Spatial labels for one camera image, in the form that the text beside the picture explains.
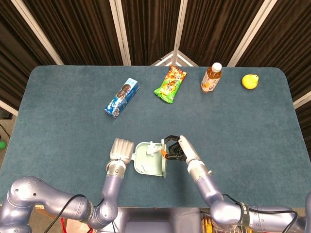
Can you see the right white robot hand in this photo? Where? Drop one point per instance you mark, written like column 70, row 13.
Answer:
column 188, row 150

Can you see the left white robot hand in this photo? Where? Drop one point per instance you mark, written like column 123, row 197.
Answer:
column 121, row 150

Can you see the mint green hand broom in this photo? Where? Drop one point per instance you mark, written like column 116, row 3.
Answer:
column 164, row 167

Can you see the white paper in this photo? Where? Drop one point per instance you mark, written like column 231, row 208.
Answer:
column 151, row 148

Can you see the mint green dustpan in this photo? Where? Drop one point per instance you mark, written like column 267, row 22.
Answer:
column 148, row 165

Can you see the left lavender robot arm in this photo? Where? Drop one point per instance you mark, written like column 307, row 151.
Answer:
column 111, row 184

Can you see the right lavender robot arm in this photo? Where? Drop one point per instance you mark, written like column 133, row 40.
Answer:
column 209, row 187

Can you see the blue cookie box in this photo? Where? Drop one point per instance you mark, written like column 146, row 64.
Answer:
column 122, row 97

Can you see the blue felt table cloth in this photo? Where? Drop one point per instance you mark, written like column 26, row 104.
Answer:
column 73, row 126

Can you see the green orange snack bag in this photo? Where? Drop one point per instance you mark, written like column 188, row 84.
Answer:
column 170, row 85

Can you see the lavender robot torso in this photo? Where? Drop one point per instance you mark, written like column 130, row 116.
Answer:
column 150, row 218

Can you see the tea bottle white cap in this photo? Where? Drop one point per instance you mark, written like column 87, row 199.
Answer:
column 211, row 78

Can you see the yellow bottle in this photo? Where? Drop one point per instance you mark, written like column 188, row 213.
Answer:
column 207, row 227

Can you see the red white bag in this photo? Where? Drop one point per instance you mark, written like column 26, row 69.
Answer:
column 73, row 227

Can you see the yellow pear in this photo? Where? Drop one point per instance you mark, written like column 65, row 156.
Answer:
column 249, row 81

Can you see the light wooden board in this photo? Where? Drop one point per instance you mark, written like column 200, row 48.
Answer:
column 40, row 206

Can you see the black box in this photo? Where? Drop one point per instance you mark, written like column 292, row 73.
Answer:
column 5, row 114

